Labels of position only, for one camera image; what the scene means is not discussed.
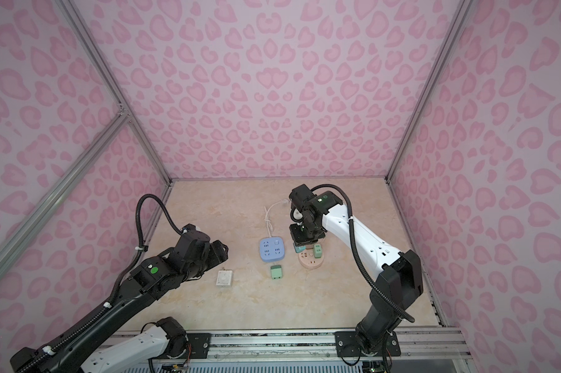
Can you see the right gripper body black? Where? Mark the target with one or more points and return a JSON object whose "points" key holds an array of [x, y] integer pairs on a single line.
{"points": [[301, 235]]}

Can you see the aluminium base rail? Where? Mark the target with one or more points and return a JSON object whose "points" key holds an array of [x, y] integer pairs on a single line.
{"points": [[411, 349]]}

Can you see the pink round power strip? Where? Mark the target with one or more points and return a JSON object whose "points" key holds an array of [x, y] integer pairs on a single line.
{"points": [[310, 259]]}

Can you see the white plug adapter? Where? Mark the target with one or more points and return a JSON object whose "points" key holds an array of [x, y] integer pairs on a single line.
{"points": [[224, 278]]}

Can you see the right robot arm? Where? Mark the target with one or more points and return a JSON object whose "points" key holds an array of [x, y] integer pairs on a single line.
{"points": [[395, 277]]}

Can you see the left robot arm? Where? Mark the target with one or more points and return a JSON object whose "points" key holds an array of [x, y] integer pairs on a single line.
{"points": [[146, 284]]}

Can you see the aluminium frame diagonal bar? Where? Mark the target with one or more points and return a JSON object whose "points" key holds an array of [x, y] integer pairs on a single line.
{"points": [[13, 247]]}

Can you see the green plug adapter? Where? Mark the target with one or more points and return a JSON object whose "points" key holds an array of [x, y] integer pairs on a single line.
{"points": [[317, 251], [276, 272]]}

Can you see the blue square power strip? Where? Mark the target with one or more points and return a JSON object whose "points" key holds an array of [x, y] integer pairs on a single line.
{"points": [[272, 249]]}

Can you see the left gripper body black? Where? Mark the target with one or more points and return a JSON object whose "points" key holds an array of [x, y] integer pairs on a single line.
{"points": [[212, 259]]}

